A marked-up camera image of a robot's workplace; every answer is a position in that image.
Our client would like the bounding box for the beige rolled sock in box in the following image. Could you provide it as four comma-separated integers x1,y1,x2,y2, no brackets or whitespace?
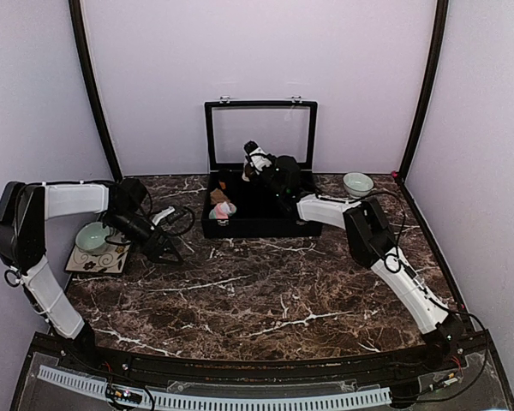
210,188,231,206

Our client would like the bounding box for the white slotted cable duct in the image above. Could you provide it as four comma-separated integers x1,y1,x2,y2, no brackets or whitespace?
36,365,391,410

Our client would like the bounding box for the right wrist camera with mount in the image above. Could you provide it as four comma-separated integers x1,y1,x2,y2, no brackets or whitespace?
243,140,277,170

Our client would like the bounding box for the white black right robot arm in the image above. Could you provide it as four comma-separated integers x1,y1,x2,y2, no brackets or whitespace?
243,147,464,372

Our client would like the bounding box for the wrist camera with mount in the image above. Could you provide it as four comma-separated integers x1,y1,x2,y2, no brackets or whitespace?
151,205,191,225
243,140,277,170

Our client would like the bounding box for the pink patterned sock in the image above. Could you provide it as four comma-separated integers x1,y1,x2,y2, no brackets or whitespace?
209,201,236,220

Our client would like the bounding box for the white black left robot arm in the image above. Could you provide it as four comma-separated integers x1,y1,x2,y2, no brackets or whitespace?
0,178,183,341

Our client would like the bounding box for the black compartment storage box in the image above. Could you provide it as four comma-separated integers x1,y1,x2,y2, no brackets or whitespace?
200,170,322,239

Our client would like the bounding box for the small green circuit board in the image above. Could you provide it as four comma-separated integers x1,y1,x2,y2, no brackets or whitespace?
105,384,142,404

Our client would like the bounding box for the black right corner post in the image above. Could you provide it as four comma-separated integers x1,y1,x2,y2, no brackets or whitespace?
397,0,450,183

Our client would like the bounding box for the pale green ceramic bowl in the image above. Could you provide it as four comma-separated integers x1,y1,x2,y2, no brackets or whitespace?
75,222,111,254

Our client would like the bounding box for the black corner post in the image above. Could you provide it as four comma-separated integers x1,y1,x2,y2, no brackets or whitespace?
397,0,450,183
68,0,123,181

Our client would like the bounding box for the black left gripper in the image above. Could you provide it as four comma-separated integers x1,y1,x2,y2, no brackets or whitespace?
105,210,183,265

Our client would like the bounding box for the glass-panel black box lid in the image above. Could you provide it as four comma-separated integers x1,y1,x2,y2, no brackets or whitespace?
204,98,318,171

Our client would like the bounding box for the black left corner post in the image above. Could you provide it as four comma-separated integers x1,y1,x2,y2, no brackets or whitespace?
68,0,123,181

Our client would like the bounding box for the floral square ceramic plate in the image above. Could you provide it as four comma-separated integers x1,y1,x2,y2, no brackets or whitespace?
65,234,131,275

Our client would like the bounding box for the beige and brown sock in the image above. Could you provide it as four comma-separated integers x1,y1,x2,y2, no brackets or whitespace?
242,164,256,182

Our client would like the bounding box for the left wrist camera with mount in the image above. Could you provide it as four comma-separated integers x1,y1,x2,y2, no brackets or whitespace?
151,205,191,225

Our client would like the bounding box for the black front rail frame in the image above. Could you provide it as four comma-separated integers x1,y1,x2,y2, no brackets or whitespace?
10,331,514,410

